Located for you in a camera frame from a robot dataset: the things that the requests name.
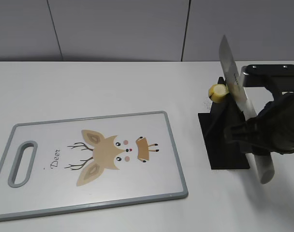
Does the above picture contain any yellow banana slice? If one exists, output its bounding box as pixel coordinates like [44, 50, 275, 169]
[208, 84, 229, 103]

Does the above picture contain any black knife stand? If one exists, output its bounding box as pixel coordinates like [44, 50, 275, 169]
[197, 76, 253, 170]

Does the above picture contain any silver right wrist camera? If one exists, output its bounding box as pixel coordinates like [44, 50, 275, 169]
[241, 64, 294, 99]

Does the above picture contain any white deer cutting board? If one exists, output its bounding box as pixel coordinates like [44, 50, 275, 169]
[0, 111, 188, 221]

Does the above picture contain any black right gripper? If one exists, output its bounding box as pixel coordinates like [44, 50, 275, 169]
[223, 92, 294, 155]

